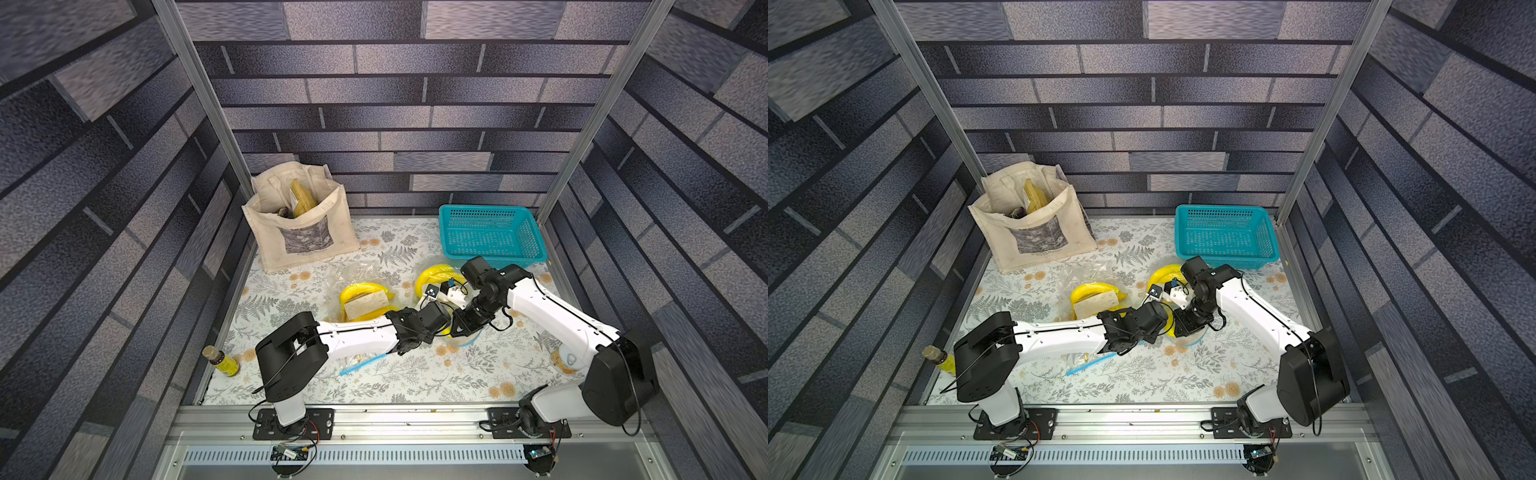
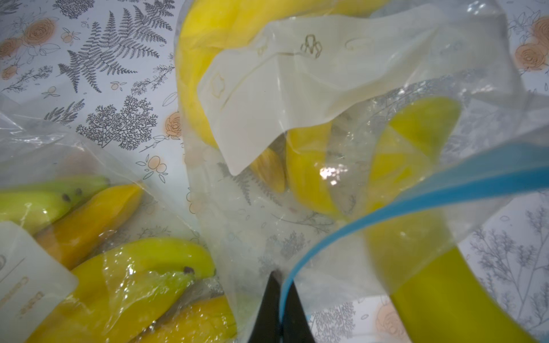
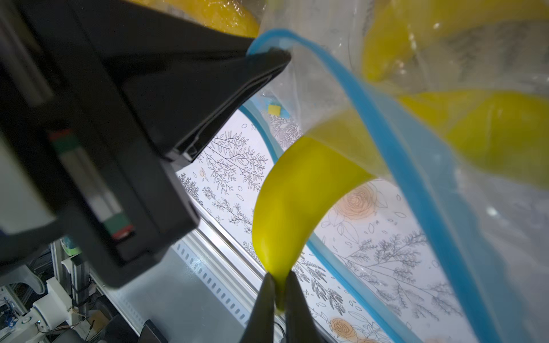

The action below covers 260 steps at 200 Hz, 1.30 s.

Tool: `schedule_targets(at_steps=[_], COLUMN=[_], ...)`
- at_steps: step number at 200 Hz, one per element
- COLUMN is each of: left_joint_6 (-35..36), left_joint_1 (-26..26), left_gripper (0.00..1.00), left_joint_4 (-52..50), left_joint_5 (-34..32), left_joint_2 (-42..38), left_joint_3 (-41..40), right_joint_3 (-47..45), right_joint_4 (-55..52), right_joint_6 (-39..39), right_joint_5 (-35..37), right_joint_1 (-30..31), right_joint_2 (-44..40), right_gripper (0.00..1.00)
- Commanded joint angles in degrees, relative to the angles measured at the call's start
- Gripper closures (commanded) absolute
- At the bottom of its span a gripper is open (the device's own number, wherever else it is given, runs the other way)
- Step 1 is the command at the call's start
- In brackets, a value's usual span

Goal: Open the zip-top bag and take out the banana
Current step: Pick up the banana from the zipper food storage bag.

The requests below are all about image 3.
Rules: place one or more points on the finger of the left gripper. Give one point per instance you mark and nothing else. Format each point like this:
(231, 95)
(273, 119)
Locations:
(181, 100)
(150, 38)

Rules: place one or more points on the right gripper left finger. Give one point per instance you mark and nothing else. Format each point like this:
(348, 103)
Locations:
(260, 327)

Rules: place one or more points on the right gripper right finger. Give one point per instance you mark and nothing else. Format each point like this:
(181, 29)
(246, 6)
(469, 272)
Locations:
(300, 326)

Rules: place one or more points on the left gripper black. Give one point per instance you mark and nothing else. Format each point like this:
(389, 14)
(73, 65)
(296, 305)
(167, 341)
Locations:
(76, 158)

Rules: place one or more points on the yellow banana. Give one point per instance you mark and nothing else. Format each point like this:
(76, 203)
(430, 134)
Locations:
(310, 177)

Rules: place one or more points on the zip-top bag of bananas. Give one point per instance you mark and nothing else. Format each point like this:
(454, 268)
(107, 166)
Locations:
(230, 17)
(454, 95)

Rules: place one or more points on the aluminium front rail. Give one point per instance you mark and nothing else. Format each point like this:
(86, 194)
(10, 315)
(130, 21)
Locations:
(202, 290)

